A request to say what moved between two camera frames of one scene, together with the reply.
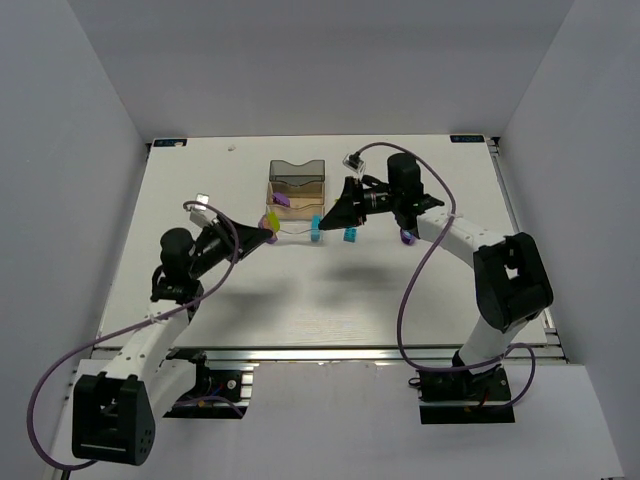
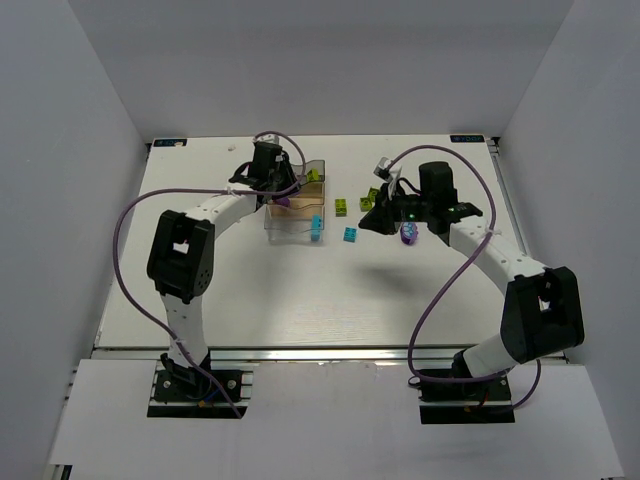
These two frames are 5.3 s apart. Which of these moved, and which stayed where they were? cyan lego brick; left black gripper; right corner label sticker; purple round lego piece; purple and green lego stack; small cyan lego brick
Moved: purple and green lego stack; left black gripper
Stayed: small cyan lego brick; right corner label sticker; purple round lego piece; cyan lego brick
